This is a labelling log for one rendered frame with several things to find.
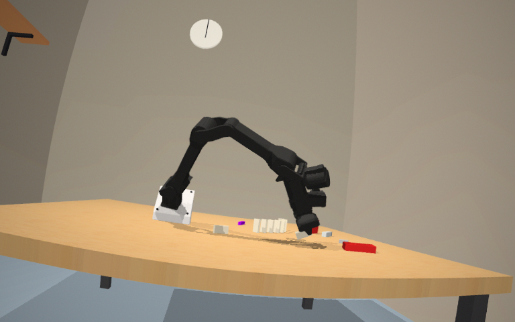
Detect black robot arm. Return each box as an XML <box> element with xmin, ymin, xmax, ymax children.
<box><xmin>159</xmin><ymin>117</ymin><xmax>330</xmax><ymax>211</ymax></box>

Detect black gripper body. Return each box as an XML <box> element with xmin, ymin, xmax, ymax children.
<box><xmin>288</xmin><ymin>189</ymin><xmax>320</xmax><ymax>232</ymax></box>

